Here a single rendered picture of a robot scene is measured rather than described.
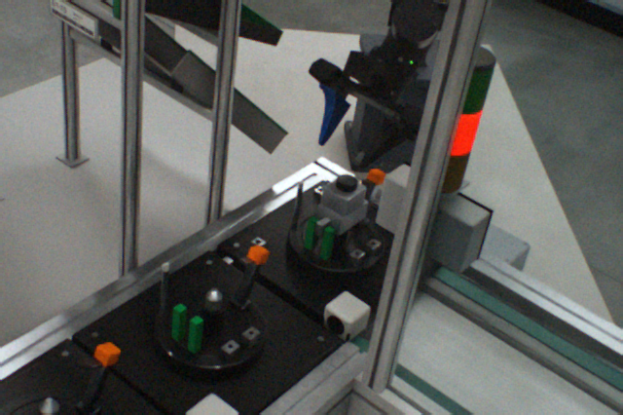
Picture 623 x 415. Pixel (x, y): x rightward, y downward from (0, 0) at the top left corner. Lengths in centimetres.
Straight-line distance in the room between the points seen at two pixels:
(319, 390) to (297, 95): 86
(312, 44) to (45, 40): 185
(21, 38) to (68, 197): 224
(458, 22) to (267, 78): 108
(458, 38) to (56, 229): 83
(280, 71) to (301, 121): 18
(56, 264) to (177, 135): 40
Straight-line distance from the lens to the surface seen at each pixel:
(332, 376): 127
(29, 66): 369
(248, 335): 123
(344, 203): 133
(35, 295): 149
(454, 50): 98
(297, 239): 140
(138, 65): 123
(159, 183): 169
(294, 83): 201
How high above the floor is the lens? 188
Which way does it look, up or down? 37 degrees down
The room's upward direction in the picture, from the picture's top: 9 degrees clockwise
